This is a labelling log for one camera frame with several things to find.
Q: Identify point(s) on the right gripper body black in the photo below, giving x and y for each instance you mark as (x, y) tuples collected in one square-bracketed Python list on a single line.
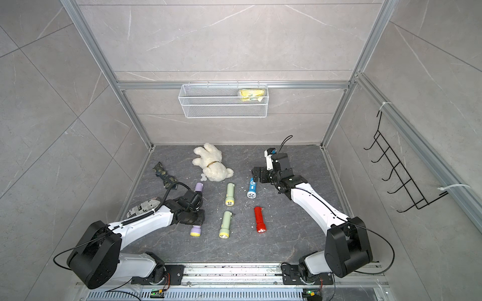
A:
[(266, 176)]

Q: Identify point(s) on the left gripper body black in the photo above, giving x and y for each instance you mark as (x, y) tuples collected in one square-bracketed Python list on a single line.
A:
[(196, 217)]

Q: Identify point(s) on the blue flashlight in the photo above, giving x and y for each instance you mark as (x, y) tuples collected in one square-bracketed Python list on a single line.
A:
[(252, 192)]

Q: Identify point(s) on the red flashlight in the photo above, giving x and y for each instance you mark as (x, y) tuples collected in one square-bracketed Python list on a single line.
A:
[(260, 225)]

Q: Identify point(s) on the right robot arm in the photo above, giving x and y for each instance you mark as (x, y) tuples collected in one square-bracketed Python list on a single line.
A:
[(347, 246)]

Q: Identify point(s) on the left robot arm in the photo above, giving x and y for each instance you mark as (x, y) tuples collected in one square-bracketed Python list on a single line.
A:
[(99, 259)]

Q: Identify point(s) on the white patterned toy car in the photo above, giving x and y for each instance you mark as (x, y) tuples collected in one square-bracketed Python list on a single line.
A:
[(143, 208)]

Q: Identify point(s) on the white plush bear toy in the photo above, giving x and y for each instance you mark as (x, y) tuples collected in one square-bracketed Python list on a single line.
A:
[(210, 161)]

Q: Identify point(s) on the yellow sponge in basket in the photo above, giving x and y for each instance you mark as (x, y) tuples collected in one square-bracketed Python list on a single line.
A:
[(251, 95)]

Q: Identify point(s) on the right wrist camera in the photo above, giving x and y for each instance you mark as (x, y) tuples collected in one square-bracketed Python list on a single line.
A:
[(268, 155)]

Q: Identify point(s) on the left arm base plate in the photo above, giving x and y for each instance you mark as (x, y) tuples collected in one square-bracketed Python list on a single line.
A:
[(166, 275)]

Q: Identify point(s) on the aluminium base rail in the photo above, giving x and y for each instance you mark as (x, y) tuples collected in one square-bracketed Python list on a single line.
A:
[(242, 281)]

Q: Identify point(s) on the white wire wall basket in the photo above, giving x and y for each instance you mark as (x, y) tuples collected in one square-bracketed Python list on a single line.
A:
[(203, 101)]

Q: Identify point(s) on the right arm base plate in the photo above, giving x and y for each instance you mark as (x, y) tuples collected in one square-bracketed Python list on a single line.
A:
[(299, 275)]

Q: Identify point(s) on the black wire hook rack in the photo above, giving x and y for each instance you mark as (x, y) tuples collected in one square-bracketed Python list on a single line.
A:
[(399, 171)]

